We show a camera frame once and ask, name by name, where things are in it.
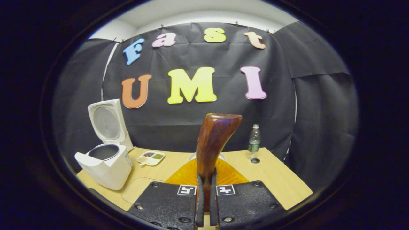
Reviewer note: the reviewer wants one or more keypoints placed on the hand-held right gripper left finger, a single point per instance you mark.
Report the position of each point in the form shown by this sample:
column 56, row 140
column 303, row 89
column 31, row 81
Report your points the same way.
column 166, row 204

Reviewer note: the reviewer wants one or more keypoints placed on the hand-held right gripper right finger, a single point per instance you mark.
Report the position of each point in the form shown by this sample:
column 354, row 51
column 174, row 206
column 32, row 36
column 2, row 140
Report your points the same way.
column 246, row 204

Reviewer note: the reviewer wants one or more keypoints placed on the white rice cooker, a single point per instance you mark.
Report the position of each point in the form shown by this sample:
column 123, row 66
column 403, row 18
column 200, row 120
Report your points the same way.
column 108, row 172

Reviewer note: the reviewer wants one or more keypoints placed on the brown wooden spoon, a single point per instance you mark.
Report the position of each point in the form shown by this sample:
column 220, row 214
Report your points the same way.
column 214, row 140

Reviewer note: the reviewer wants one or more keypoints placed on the white divided dish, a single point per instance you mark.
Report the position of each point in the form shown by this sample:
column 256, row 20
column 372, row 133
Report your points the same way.
column 150, row 158

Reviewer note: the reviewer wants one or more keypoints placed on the white round plate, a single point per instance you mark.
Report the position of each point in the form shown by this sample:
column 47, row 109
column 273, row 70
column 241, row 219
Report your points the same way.
column 192, row 156

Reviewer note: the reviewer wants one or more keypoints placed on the green label water bottle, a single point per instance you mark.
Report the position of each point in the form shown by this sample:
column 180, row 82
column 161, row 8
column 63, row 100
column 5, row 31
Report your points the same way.
column 254, row 142

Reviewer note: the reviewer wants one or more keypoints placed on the black backdrop cloth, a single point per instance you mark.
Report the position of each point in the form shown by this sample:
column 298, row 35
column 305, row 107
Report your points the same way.
column 313, row 127

